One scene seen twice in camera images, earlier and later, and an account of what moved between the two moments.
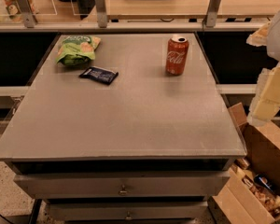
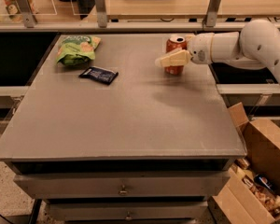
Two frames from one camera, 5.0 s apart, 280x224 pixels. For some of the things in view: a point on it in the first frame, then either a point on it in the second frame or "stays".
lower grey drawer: (126, 211) stays
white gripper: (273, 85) → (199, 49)
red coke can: (176, 56) stays
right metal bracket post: (214, 6) stays
